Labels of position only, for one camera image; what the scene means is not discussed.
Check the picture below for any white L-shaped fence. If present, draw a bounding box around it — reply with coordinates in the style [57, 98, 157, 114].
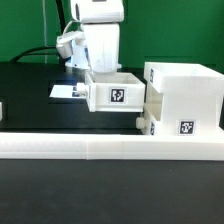
[0, 132, 224, 161]

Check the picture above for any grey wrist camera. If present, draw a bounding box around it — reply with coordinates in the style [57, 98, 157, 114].
[56, 31, 85, 60]

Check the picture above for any black cable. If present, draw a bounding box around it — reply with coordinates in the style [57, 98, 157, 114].
[9, 0, 68, 64]

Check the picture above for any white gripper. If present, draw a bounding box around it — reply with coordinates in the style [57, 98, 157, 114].
[70, 0, 124, 74]

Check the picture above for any marker tag sheet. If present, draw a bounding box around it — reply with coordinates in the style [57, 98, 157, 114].
[50, 85, 85, 99]

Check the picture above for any white front drawer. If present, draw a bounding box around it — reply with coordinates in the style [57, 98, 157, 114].
[136, 110, 156, 136]

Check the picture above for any white drawer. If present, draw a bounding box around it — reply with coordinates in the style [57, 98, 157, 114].
[136, 110, 156, 136]
[76, 72, 145, 112]

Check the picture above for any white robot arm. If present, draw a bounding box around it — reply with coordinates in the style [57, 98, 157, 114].
[70, 0, 124, 74]

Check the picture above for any white drawer cabinet box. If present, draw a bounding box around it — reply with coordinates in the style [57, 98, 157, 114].
[144, 62, 224, 136]

